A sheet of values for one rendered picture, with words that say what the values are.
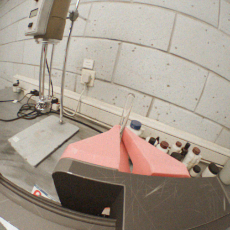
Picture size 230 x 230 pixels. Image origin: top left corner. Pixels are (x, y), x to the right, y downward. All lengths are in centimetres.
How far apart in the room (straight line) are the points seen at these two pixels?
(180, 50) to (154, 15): 21
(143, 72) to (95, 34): 32
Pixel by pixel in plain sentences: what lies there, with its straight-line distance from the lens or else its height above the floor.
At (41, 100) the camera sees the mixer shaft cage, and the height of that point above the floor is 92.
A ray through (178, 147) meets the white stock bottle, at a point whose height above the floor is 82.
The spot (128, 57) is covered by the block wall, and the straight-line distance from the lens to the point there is 60.
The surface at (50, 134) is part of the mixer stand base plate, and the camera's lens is 55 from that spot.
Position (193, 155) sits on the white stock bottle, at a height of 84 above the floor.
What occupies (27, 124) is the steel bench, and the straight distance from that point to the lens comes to 66.
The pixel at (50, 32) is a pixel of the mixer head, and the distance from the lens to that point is 40.
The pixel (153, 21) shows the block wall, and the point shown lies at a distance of 63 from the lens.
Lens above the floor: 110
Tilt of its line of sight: 27 degrees down
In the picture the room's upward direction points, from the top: 14 degrees clockwise
